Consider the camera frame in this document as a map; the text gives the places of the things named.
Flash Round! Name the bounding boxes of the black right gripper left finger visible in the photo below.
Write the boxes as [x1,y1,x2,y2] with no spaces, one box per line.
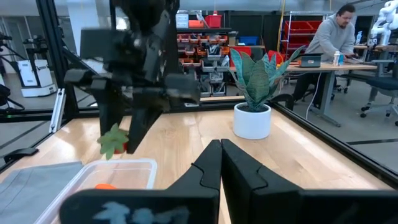
[58,139,223,224]

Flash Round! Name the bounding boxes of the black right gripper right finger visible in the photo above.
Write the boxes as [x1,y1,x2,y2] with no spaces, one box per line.
[221,138,398,224]

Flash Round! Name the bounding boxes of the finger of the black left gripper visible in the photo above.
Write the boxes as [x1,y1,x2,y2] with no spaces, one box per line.
[126,88,171,154]
[91,76,127,137]

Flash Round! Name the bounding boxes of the red toy strawberry green leaves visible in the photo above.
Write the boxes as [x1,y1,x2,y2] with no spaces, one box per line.
[96,123,130,161]

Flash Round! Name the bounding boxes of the clear plastic tupperware container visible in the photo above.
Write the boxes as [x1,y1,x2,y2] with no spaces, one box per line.
[33,158,158,224]

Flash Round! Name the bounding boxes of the white labelled box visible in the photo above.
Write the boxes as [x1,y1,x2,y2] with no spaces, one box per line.
[175,13,190,30]

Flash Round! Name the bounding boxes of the white round plant pot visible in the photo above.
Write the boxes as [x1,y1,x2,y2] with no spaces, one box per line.
[233,102,272,141]

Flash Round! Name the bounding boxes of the white boxy machine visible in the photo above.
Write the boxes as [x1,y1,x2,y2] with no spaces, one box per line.
[16,58,58,98]

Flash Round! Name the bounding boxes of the red storage bin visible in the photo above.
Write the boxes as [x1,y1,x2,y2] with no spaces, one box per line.
[204,10,223,29]

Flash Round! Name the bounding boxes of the green snake plant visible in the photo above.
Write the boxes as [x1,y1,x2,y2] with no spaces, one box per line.
[228,45,306,113]

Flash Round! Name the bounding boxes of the large red crate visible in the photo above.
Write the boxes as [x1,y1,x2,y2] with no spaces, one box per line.
[229,46,253,68]

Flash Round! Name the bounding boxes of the blue storage bin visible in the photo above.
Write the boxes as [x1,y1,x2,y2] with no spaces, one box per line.
[238,35,260,47]

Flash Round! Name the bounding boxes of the gray folded cloth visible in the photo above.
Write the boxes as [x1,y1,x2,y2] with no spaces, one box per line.
[0,161,84,224]

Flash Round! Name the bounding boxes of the gray laptop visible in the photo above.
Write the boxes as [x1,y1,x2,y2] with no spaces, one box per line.
[299,52,325,68]

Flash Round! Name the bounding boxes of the wooden top desk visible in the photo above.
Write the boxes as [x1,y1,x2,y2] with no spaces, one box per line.
[229,61,378,128]

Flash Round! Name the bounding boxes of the shelf rack red bins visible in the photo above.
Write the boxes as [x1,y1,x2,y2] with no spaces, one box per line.
[279,10,334,60]

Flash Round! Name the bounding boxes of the person at wooden desk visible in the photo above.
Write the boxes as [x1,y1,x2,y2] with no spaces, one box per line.
[292,3,357,104]

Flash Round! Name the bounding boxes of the dark blue office chair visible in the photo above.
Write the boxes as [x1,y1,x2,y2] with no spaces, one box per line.
[359,58,398,127]

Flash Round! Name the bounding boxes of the silver aluminium bracket strip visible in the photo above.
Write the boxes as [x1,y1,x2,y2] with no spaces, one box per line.
[49,88,67,134]

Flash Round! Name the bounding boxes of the black metal table frame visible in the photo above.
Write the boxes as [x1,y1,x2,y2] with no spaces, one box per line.
[0,0,398,188]

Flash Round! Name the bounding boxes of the black curved corner handle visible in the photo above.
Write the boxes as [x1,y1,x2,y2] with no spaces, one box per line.
[269,93,295,111]

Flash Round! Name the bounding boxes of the black flat bracket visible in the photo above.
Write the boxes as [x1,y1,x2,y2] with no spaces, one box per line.
[3,147,40,164]

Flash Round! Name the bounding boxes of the white hanging cable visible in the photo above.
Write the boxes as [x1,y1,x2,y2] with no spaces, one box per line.
[305,72,322,121]

